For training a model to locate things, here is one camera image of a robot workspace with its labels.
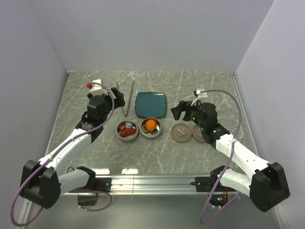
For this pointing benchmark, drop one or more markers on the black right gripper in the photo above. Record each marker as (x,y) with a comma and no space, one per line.
(177,110)

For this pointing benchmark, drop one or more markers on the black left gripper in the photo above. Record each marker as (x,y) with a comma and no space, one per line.
(119,101)

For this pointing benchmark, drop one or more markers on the metal food tongs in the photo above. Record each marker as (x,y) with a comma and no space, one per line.
(126,108)

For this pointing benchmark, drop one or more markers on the beige lid with handle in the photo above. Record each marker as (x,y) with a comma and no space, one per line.
(181,133)

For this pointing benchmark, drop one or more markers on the red sausage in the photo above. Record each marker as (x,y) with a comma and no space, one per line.
(128,132)

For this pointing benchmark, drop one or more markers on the orange half fruit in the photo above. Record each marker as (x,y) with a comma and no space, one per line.
(151,124)

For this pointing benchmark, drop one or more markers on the black white tofu block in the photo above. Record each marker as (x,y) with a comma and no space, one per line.
(154,131)

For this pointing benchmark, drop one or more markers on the small white rice bowl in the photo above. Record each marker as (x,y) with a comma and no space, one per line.
(128,125)

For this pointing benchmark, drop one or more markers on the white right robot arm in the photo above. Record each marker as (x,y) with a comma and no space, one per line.
(223,141)

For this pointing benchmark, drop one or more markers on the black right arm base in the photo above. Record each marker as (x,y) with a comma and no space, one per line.
(204,183)

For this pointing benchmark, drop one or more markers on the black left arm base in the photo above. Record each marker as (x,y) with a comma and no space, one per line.
(96,184)

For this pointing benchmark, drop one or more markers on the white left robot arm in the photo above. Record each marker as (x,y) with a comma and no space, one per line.
(40,182)

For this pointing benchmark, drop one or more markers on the left steel lunch container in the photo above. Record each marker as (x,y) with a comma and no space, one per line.
(130,138)

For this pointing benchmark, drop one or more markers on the steel lunch container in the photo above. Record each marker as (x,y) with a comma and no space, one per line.
(130,138)
(148,135)

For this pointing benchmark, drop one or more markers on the right steel lunch container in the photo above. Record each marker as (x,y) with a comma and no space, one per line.
(148,135)

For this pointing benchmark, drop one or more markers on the teal square plate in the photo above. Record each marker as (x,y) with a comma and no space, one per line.
(150,104)

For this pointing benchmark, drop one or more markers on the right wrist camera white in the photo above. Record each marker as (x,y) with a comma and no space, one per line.
(200,94)

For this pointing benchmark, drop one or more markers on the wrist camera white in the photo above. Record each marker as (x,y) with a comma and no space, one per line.
(96,88)
(200,94)

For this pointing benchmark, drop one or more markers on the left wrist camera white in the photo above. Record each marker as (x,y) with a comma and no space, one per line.
(96,88)

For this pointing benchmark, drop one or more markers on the aluminium mounting rail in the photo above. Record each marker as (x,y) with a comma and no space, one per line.
(175,184)

